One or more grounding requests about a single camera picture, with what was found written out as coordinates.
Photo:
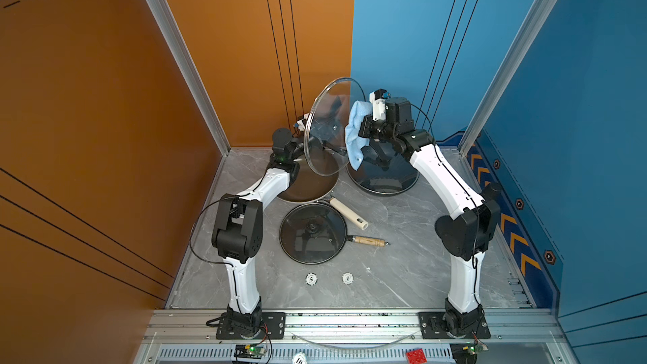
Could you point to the white round numbered tag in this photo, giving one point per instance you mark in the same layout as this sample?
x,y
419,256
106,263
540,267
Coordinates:
x,y
299,358

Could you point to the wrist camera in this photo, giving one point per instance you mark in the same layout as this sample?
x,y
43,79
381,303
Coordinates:
x,y
378,101
301,123

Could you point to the left aluminium corner post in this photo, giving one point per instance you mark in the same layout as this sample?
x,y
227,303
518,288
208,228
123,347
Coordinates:
x,y
168,26

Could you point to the red perforated block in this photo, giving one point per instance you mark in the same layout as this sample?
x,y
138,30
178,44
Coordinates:
x,y
416,356

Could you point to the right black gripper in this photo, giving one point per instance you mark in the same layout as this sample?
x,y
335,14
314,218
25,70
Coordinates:
x,y
366,130

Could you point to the green circuit board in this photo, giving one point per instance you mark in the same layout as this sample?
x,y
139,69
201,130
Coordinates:
x,y
250,353

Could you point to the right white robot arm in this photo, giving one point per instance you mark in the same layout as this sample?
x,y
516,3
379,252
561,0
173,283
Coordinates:
x,y
468,227

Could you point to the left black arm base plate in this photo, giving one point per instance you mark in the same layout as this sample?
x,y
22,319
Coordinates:
x,y
254,326

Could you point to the large glass pot lid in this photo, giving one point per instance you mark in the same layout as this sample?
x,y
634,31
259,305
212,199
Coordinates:
x,y
324,138

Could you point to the aluminium front rail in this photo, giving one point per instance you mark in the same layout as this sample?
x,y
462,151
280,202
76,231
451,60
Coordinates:
x,y
363,326

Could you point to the white round marker one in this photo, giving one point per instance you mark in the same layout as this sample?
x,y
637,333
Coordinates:
x,y
347,278

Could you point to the small board with wires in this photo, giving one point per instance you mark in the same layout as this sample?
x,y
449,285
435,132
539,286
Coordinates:
x,y
475,349

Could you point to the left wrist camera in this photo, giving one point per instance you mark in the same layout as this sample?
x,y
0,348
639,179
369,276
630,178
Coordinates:
x,y
301,123

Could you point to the light blue microfibre cloth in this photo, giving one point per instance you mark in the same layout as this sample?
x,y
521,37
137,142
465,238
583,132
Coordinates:
x,y
354,143

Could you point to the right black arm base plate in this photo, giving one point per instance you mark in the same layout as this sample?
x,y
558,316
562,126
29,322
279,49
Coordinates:
x,y
446,326

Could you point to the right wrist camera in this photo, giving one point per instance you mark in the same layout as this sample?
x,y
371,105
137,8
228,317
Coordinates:
x,y
378,101

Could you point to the aluminium corner post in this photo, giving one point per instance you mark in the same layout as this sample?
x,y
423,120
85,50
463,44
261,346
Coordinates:
x,y
168,26
532,24

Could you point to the white round marker five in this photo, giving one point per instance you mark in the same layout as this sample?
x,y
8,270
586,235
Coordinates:
x,y
311,279

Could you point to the right aluminium corner post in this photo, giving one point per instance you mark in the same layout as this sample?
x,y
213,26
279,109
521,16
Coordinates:
x,y
532,24

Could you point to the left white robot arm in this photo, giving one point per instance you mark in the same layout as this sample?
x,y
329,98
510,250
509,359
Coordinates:
x,y
239,230

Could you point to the brown wok cream handle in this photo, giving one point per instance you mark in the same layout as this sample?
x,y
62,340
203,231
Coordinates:
x,y
311,187

